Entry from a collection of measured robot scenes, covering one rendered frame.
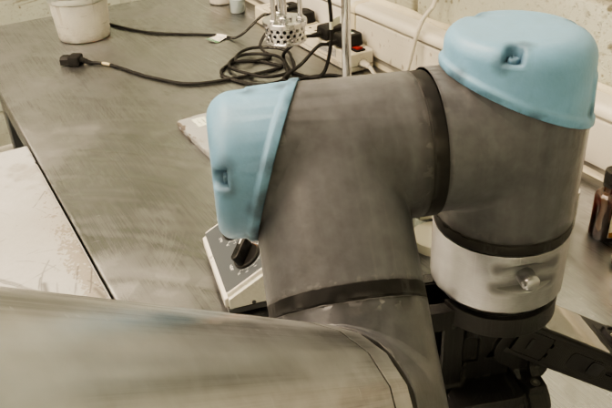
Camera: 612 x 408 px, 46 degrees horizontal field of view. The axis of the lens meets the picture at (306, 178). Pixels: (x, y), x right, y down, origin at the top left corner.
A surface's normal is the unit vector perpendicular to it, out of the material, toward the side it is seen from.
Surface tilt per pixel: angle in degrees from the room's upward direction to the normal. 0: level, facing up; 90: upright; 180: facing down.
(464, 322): 90
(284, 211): 57
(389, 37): 90
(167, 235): 0
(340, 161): 42
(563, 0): 90
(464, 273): 90
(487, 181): 101
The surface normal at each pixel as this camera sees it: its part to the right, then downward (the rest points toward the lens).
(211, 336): 0.54, -0.84
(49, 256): -0.04, -0.87
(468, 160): 0.15, 0.31
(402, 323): 0.48, -0.36
